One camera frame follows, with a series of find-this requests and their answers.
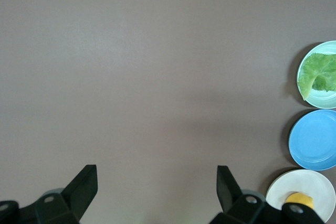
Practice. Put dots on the cream round plate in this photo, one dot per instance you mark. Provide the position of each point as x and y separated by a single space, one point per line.
302 182

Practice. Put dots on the blue round plate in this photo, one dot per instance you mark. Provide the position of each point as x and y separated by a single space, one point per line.
315 140

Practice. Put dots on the pale green round plate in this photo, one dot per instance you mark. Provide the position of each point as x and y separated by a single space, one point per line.
317 101

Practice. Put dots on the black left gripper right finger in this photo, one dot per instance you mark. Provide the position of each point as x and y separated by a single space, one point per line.
231 197

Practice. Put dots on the green lettuce leaf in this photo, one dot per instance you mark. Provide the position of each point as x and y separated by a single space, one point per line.
315 69

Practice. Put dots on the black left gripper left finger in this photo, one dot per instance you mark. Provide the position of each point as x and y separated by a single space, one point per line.
78 195

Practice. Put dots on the yellow lemon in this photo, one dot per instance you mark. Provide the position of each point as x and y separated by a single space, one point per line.
299 197

